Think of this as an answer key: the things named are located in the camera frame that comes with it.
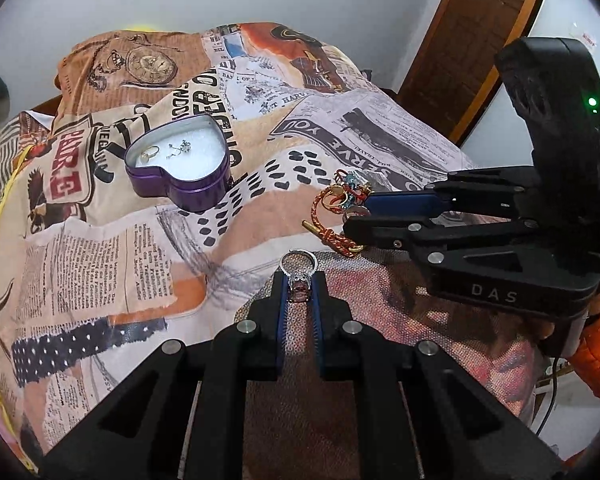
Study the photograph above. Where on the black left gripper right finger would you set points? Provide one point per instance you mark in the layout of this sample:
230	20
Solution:
348	350

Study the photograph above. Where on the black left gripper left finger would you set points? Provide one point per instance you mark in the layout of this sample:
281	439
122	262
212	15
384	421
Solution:
251	350

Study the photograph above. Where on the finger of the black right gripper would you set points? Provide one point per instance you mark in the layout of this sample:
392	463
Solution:
418	236
496	200

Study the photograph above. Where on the brown wooden door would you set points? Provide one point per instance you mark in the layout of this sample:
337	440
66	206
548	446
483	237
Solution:
453	77

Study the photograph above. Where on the newspaper print bed sheet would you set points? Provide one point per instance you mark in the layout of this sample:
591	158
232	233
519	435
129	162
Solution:
94	277

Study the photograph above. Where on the purple heart-shaped tin box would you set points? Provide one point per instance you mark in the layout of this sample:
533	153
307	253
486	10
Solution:
196	181

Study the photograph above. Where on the silver charm earring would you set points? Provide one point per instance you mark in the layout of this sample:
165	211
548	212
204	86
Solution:
180	149

